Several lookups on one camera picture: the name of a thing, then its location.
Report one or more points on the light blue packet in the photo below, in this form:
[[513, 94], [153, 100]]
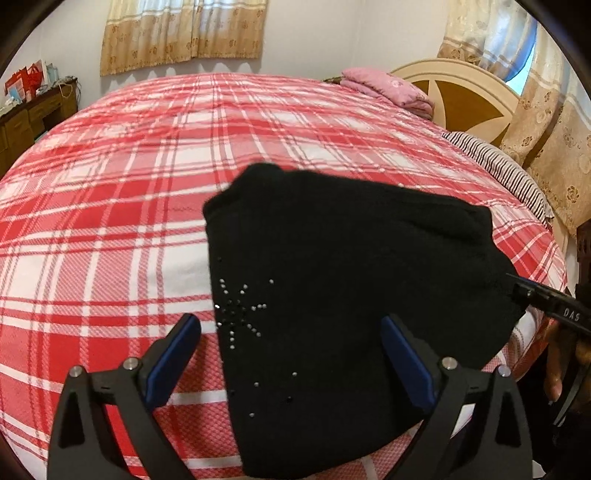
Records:
[[52, 74]]

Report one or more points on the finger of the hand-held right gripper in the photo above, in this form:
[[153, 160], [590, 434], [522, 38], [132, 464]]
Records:
[[521, 290]]

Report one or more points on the person's right hand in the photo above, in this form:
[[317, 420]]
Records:
[[558, 364]]

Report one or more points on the pink folded blanket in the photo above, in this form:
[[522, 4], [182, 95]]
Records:
[[388, 87]]

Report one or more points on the cream wooden bed headboard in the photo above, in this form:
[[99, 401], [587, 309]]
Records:
[[461, 74]]

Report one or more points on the dark wooden nightstand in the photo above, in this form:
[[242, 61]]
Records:
[[584, 258]]

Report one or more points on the beige floral curtain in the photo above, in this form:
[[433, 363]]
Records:
[[184, 37], [545, 129]]

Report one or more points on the red paper bag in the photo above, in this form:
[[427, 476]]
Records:
[[23, 83]]

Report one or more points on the person's dark clothing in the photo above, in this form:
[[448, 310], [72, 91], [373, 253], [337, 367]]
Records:
[[568, 452]]

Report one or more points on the black pants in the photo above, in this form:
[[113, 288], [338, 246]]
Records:
[[346, 258]]

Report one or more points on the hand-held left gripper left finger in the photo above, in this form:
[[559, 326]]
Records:
[[173, 360]]

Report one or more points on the red plaid bed sheet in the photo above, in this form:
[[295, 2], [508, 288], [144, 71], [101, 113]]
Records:
[[115, 184]]

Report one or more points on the brown wooden desk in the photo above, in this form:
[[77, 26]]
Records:
[[27, 120]]

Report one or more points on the striped pillow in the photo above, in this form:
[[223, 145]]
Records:
[[503, 170]]

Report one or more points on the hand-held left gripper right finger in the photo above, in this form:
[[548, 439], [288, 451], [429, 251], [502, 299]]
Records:
[[407, 365]]

